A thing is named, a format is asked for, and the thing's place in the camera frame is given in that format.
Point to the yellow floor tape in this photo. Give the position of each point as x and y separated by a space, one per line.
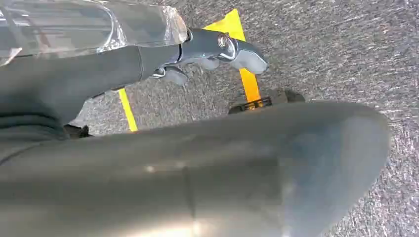
250 85
128 111

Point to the black stand foot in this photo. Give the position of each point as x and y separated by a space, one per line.
294 97

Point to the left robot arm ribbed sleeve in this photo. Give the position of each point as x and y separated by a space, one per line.
26 130

